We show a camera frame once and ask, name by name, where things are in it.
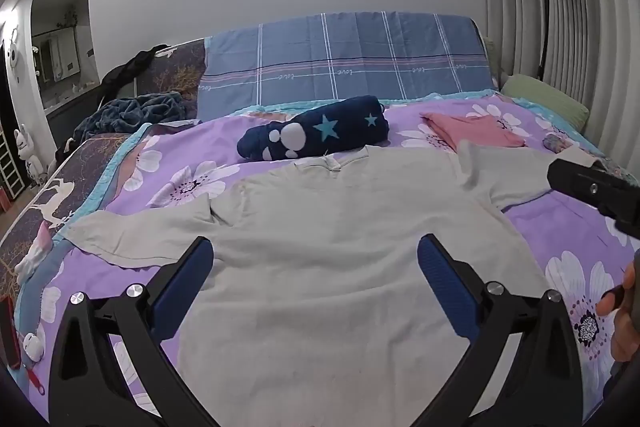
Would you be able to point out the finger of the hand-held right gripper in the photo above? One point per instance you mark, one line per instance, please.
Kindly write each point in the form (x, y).
(590, 189)

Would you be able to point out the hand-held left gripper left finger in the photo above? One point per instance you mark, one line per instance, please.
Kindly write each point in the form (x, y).
(184, 289)

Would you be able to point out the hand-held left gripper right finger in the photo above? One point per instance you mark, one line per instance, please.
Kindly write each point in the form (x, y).
(446, 289)

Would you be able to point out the grey long-sleeve shirt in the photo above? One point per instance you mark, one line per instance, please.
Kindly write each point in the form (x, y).
(320, 232)

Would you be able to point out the person's right hand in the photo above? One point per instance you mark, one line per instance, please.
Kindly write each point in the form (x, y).
(625, 332)

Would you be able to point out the purple floral duvet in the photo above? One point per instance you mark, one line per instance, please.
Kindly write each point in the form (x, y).
(550, 227)

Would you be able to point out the small patterned pouch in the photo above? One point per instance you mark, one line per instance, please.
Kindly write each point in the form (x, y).
(555, 143)

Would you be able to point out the green pillow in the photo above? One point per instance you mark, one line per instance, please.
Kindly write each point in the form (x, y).
(540, 99)

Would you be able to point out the pink folded garment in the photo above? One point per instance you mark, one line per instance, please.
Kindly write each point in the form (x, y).
(475, 132)

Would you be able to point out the white pleated curtain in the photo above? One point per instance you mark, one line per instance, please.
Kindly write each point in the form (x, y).
(590, 32)

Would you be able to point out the brown deer print sheet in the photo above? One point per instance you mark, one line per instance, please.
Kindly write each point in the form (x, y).
(65, 172)

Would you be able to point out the dark blue crumpled blanket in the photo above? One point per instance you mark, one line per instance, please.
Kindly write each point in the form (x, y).
(135, 109)

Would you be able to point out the navy star print blanket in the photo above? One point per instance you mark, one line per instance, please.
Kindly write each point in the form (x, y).
(340, 132)

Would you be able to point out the white cat figurine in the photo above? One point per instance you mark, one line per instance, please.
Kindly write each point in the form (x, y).
(30, 157)

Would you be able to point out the white ladder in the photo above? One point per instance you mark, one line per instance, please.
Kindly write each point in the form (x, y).
(11, 164)

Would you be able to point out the black clothing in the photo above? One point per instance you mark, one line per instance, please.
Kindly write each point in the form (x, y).
(125, 69)

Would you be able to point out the blue plaid sheet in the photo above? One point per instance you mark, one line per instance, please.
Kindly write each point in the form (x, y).
(350, 67)

